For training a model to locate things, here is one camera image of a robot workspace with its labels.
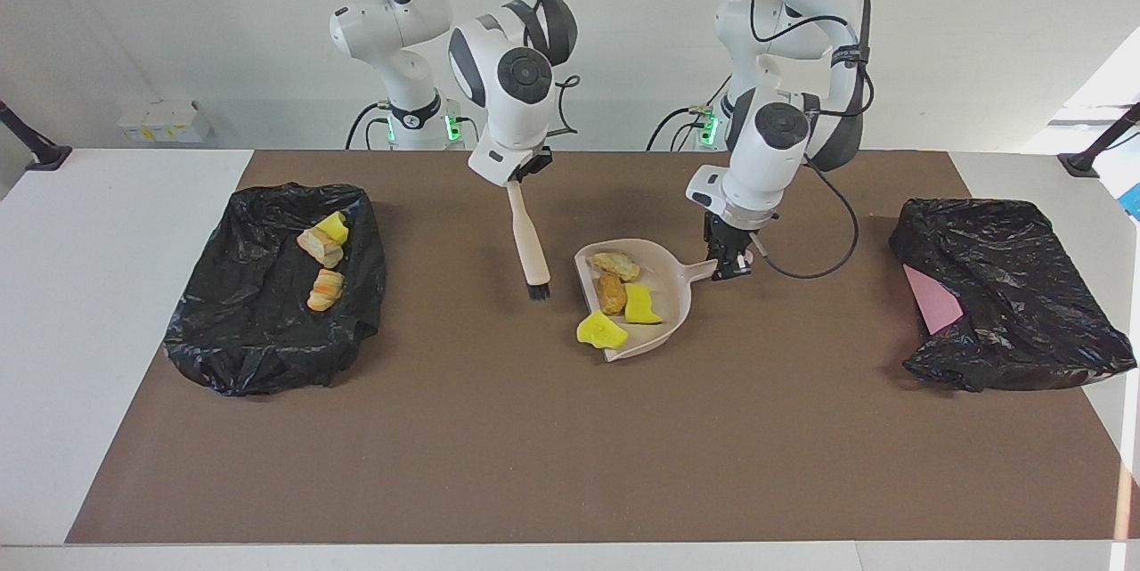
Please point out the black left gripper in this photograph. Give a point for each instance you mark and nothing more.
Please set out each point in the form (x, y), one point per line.
(730, 234)

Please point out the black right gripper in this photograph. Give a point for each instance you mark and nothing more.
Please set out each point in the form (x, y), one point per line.
(534, 167)

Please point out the beige plastic dustpan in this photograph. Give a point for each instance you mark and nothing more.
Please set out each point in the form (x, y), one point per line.
(674, 286)

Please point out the beige hand brush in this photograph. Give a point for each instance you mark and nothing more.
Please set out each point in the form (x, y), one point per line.
(527, 241)

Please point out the yellow sponge piece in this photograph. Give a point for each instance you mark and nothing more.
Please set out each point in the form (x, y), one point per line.
(334, 226)
(601, 332)
(641, 305)

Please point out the beige foam rock chunk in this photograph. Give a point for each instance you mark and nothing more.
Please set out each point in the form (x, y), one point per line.
(319, 247)
(616, 265)

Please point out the brown potato shaped bread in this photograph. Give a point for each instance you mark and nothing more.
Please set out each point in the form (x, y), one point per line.
(611, 294)

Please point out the striped croissant bread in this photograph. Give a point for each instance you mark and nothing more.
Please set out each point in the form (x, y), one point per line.
(326, 289)

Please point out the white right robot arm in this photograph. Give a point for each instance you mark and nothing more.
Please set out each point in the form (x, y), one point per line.
(508, 108)

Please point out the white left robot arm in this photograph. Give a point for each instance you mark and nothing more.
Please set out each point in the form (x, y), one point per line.
(766, 152)

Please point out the black trash bag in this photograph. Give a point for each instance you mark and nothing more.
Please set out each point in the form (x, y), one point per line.
(1024, 304)

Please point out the black bag lined bin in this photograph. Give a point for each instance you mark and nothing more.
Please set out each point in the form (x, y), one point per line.
(249, 330)

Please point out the pink box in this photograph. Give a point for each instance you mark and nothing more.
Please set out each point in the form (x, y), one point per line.
(931, 304)

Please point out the brown table mat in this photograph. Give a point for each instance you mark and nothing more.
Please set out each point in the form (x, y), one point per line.
(570, 464)

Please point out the blue object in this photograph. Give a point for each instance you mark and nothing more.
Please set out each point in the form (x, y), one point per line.
(1134, 201)

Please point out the black camera stand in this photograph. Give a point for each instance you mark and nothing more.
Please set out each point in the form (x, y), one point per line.
(40, 152)
(1082, 163)

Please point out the white wall socket box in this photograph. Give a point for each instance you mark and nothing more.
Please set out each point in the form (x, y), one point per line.
(165, 121)

